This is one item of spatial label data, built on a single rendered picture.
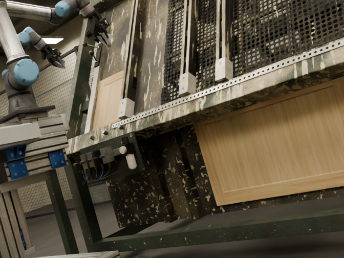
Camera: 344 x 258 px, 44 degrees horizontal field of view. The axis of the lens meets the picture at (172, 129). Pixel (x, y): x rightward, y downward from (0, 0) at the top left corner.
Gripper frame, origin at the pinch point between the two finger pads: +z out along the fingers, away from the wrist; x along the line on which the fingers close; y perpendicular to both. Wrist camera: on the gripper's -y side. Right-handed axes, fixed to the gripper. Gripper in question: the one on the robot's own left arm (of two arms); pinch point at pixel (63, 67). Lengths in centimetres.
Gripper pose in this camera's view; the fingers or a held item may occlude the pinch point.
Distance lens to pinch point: 308.4
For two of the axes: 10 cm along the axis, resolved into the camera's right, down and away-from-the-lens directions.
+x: 4.7, -7.9, 4.1
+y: 6.4, -0.2, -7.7
